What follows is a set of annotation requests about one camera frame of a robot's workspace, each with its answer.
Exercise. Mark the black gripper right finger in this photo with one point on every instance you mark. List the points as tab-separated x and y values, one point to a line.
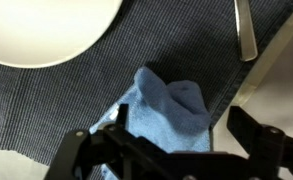
269	150

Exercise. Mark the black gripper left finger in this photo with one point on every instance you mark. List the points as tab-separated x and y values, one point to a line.
76	153

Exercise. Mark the blue microfibre towel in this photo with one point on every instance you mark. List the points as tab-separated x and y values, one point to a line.
172	113

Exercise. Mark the round white plate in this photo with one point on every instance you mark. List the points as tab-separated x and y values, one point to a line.
42	30

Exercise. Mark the dark blue woven placemat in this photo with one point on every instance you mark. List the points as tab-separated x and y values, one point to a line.
69	100

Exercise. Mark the white tape strip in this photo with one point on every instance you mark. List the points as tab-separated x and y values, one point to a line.
269	60

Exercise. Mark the silver metal fork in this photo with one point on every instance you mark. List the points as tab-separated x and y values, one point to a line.
246	33

